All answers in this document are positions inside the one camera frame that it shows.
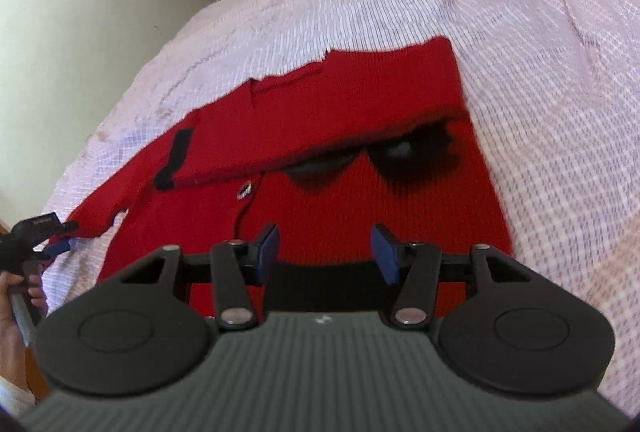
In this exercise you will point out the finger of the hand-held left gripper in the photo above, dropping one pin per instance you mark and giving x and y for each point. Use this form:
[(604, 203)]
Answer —
[(67, 226), (57, 248)]

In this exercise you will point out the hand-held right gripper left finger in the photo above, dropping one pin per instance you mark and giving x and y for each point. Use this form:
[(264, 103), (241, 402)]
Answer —
[(270, 257)]

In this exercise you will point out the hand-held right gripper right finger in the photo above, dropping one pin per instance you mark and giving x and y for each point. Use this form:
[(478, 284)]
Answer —
[(384, 257)]

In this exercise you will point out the red knit sweater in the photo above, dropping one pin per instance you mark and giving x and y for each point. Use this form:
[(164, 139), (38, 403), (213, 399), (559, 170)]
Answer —
[(350, 111)]

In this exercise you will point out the person's left hand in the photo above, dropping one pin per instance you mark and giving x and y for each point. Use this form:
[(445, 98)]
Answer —
[(10, 312)]

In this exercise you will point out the pink checked bed blanket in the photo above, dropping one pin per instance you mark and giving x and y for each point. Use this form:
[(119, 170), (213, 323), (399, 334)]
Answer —
[(550, 61)]

